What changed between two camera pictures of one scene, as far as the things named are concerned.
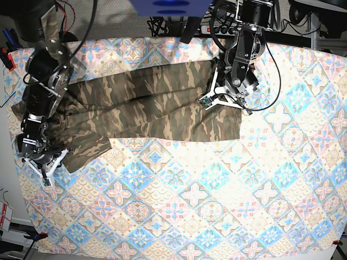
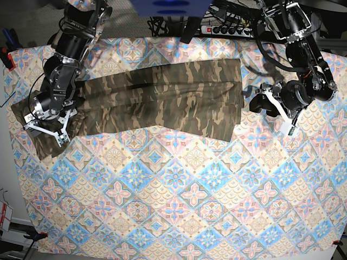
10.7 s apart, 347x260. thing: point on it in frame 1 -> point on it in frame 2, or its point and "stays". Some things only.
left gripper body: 43,158 -> 55,121
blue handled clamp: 12,41 stays
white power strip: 223,30 stays
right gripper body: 235,86 -> 291,95
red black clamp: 6,58 stays
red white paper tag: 6,213 stays
